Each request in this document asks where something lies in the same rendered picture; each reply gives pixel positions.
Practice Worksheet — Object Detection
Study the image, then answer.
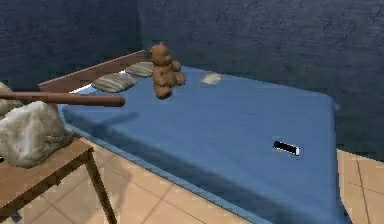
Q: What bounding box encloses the blue bed with wooden headboard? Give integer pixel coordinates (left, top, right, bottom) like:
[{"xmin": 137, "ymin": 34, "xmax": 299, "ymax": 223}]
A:
[{"xmin": 38, "ymin": 49, "xmax": 354, "ymax": 224}]

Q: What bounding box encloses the brown teddy bear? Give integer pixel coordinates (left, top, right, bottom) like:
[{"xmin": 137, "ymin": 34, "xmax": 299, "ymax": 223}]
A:
[{"xmin": 148, "ymin": 42, "xmax": 186, "ymax": 100}]

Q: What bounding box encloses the striped grey pillow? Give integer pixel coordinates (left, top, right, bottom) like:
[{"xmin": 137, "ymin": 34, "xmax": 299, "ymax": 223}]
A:
[
  {"xmin": 124, "ymin": 61, "xmax": 155, "ymax": 78},
  {"xmin": 90, "ymin": 72, "xmax": 138, "ymax": 94}
]

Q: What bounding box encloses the brown wooden baseball bat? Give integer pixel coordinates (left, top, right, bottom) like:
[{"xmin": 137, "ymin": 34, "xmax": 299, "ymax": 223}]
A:
[{"xmin": 0, "ymin": 91, "xmax": 126, "ymax": 108}]

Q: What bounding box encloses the brown wooden side table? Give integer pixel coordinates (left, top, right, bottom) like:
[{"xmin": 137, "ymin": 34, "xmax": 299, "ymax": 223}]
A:
[{"xmin": 0, "ymin": 133, "xmax": 118, "ymax": 224}]

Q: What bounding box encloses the grey white rock shape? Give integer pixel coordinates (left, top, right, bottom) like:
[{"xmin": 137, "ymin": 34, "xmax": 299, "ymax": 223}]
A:
[
  {"xmin": 0, "ymin": 81, "xmax": 24, "ymax": 118},
  {"xmin": 0, "ymin": 100, "xmax": 75, "ymax": 169}
]

